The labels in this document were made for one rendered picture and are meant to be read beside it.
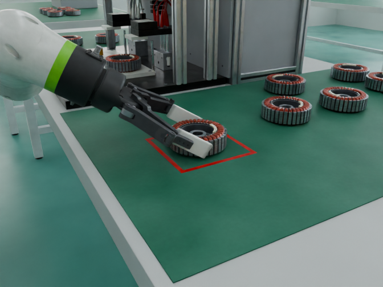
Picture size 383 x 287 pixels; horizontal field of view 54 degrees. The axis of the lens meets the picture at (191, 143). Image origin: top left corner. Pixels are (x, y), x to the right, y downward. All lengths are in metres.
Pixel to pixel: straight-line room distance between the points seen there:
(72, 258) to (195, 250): 1.21
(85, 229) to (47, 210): 0.27
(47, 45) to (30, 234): 1.29
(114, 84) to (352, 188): 0.42
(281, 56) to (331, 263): 0.86
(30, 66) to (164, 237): 0.34
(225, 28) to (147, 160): 0.56
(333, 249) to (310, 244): 0.03
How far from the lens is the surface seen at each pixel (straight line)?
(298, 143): 0.77
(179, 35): 1.03
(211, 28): 1.07
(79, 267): 1.60
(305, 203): 0.58
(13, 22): 0.65
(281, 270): 0.46
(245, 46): 1.15
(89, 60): 0.65
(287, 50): 1.26
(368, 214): 0.59
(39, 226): 1.87
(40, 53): 0.64
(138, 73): 1.14
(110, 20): 1.41
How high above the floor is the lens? 1.06
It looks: 25 degrees down
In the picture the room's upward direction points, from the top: straight up
